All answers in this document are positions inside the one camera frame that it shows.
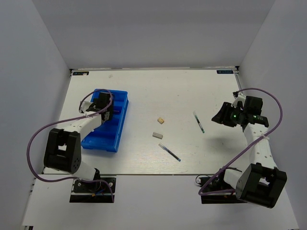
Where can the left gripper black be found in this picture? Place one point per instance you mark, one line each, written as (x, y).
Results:
(111, 109)

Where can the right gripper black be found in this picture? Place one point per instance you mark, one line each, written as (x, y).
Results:
(220, 117)

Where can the green ink pen refill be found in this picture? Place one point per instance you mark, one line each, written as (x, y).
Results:
(198, 121)

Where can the small tan eraser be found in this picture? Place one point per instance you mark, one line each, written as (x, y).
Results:
(160, 120)

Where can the grey white eraser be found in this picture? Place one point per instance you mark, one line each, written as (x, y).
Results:
(157, 135)

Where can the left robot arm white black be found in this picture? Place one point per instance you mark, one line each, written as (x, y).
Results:
(63, 150)

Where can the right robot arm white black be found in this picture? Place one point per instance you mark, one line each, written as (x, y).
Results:
(262, 182)

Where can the blue plastic compartment tray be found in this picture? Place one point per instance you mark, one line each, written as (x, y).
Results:
(107, 136)

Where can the left table corner label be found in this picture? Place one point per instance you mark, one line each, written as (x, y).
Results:
(80, 73)

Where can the table corner label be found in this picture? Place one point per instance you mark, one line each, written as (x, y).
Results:
(224, 71)
(80, 73)

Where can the right table corner label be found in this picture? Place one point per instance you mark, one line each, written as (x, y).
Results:
(224, 71)

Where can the blue ink pen refill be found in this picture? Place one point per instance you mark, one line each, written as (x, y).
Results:
(169, 151)

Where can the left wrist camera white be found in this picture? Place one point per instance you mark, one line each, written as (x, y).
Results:
(87, 108)

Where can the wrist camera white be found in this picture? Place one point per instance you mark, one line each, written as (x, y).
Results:
(87, 108)
(239, 100)

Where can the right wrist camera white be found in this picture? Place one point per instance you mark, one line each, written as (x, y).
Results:
(239, 100)

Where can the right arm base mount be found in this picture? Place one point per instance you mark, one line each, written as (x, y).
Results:
(219, 198)

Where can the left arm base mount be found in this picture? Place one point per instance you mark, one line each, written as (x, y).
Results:
(93, 192)

